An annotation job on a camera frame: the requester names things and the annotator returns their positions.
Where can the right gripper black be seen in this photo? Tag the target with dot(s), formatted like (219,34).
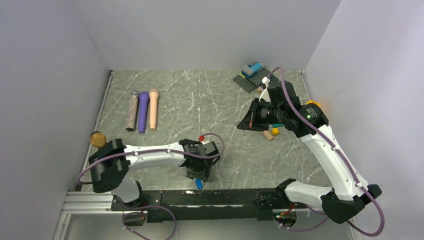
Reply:
(251,120)

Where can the pink microphone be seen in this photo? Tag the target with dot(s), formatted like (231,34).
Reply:
(154,96)

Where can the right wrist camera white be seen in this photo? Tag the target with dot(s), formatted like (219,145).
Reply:
(263,89)

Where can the blue key tag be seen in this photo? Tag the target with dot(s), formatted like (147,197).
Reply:
(199,184)

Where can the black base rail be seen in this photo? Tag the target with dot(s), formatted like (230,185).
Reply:
(217,204)

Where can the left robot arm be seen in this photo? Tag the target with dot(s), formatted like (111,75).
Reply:
(120,159)

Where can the teal block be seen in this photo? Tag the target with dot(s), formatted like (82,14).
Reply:
(278,125)

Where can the wooden rectangular block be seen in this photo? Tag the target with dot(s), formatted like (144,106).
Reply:
(268,135)

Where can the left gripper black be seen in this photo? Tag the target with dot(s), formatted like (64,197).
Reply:
(204,174)

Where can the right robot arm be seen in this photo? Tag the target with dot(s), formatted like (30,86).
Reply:
(349,192)

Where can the lego brick build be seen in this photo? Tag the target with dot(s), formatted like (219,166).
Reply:
(251,76)

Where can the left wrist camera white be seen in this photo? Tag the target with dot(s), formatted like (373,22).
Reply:
(209,148)

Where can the gold microphone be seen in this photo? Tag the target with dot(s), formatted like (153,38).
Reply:
(98,139)

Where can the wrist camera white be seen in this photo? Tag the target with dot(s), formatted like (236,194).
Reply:
(209,148)
(263,89)

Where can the glitter silver microphone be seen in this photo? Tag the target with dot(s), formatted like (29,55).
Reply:
(132,110)

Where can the yellow cube block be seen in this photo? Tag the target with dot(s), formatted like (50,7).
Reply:
(275,131)

